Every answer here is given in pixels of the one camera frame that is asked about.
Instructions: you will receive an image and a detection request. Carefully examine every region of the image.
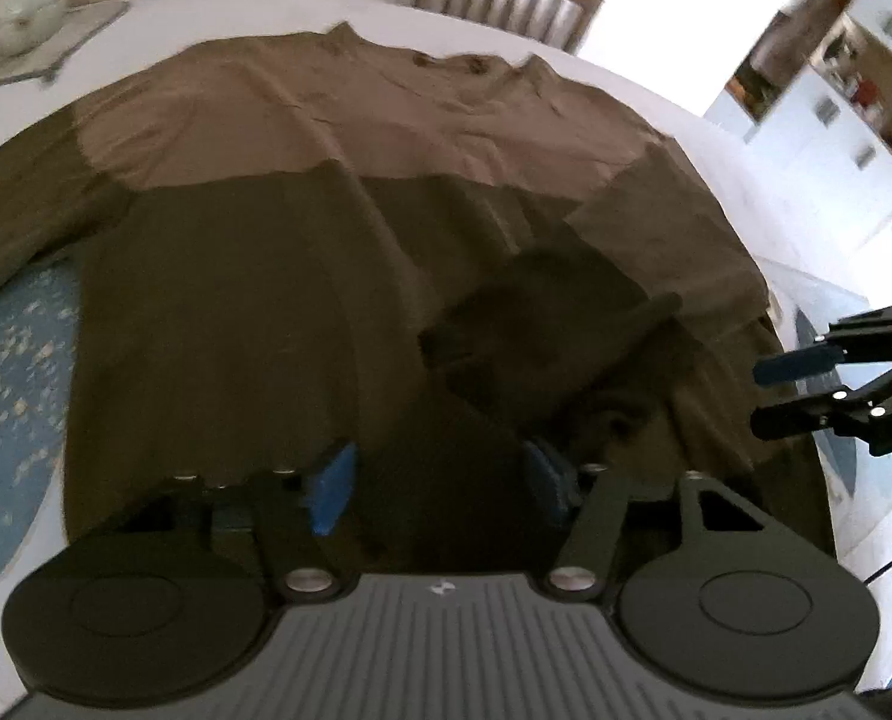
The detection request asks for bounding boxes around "patterned white blue table mat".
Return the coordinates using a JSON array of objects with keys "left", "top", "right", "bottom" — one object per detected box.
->
[{"left": 0, "top": 263, "right": 78, "bottom": 574}]

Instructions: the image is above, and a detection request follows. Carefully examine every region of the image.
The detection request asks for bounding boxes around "grey ceramic teapot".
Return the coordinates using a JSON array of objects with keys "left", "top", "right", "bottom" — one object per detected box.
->
[{"left": 0, "top": 0, "right": 67, "bottom": 57}]

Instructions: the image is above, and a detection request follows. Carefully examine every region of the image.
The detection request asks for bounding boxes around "brown two-tone sweater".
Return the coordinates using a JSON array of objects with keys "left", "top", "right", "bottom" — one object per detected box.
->
[{"left": 0, "top": 26, "right": 834, "bottom": 572}]

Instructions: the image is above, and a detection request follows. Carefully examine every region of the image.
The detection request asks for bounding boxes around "grey woven placemat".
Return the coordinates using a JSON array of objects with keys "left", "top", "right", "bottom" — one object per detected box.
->
[{"left": 0, "top": 0, "right": 130, "bottom": 86}]

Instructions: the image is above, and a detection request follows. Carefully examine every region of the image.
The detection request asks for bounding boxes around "white drawer cabinet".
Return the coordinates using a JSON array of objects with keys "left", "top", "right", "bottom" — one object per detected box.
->
[{"left": 704, "top": 67, "right": 892, "bottom": 304}]

